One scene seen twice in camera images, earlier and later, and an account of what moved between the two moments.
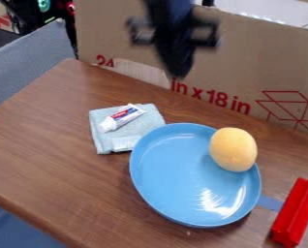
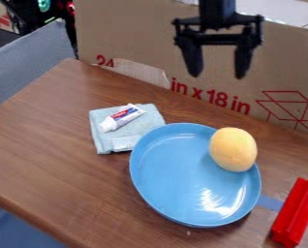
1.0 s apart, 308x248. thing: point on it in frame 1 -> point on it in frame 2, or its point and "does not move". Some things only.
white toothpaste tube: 120,116 does not move
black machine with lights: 29,14 does not move
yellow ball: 233,148 does not move
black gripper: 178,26 -> 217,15
